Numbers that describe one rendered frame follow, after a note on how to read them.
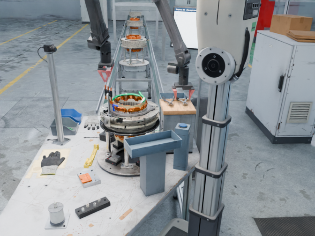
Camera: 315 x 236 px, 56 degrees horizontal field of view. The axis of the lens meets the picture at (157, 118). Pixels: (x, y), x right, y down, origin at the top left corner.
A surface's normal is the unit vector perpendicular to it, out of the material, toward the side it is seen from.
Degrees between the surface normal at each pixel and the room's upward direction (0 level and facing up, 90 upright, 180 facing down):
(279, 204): 0
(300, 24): 90
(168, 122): 90
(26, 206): 0
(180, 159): 90
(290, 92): 90
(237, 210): 0
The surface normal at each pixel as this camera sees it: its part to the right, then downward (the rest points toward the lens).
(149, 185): 0.41, 0.38
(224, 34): -0.53, 0.61
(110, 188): 0.02, -0.91
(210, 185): -0.55, 0.33
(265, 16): 0.07, 0.41
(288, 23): -0.98, 0.07
